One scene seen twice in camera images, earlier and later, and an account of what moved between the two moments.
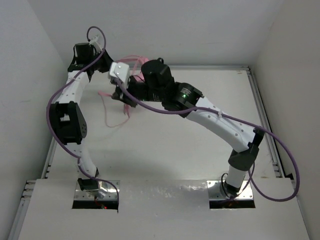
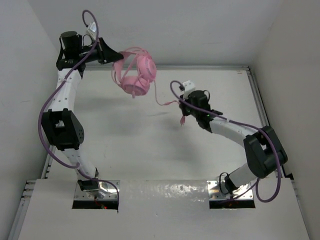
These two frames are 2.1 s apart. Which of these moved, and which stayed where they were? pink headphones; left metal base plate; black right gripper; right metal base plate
Moved: pink headphones; black right gripper
Stayed: left metal base plate; right metal base plate
